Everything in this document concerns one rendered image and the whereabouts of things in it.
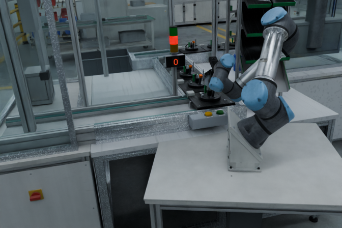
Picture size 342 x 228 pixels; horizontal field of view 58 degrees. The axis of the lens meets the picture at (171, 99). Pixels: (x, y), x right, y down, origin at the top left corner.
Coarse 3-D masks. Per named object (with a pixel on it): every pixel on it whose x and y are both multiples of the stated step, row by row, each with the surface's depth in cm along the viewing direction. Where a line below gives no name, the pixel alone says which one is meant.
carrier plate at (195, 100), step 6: (186, 96) 204; (192, 96) 199; (222, 96) 196; (192, 102) 191; (198, 102) 189; (204, 102) 189; (210, 102) 188; (216, 102) 188; (222, 102) 187; (228, 102) 187; (234, 102) 186; (198, 108) 182; (204, 108) 183
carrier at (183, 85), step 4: (192, 76) 220; (196, 76) 215; (180, 80) 223; (188, 80) 218; (192, 80) 222; (196, 80) 215; (204, 80) 221; (180, 84) 221; (184, 84) 220; (188, 84) 215; (192, 84) 214; (196, 84) 213; (200, 84) 212; (204, 84) 212; (184, 88) 214; (188, 88) 213; (192, 88) 213; (196, 88) 212; (200, 88) 212; (184, 92) 208; (196, 92) 207
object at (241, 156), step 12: (228, 108) 150; (228, 120) 153; (228, 132) 147; (240, 132) 138; (228, 144) 146; (240, 144) 136; (228, 156) 145; (240, 156) 138; (252, 156) 137; (240, 168) 140; (252, 168) 140
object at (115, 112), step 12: (168, 96) 204; (96, 108) 193; (108, 108) 192; (120, 108) 193; (132, 108) 195; (144, 108) 197; (156, 108) 197; (168, 108) 196; (180, 108) 195; (192, 108) 194; (96, 120) 185; (108, 120) 184; (120, 120) 176
